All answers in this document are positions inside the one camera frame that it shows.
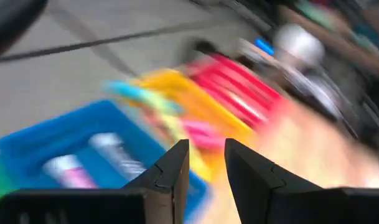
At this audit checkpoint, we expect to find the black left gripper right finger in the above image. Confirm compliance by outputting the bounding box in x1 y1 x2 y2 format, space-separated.
225 139 379 224

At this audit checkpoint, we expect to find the white bulb lamp wooden base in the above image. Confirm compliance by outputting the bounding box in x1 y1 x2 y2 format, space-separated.
273 23 325 68

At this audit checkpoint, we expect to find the yellow plastic basket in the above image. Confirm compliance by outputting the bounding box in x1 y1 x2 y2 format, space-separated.
136 68 255 184

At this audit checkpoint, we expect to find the blue highlighter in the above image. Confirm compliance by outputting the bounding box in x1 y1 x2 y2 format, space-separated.
105 79 184 114

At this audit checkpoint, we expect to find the red plastic basket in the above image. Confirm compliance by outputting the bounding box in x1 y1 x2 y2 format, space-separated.
185 52 286 130

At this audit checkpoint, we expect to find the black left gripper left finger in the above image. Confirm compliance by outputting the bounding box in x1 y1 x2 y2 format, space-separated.
0 139 190 224

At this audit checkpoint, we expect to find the blue plastic basket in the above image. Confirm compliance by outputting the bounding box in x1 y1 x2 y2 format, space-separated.
0 99 208 222

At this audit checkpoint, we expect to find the blue Expo marker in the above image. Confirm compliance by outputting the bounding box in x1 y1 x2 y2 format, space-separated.
88 133 146 181

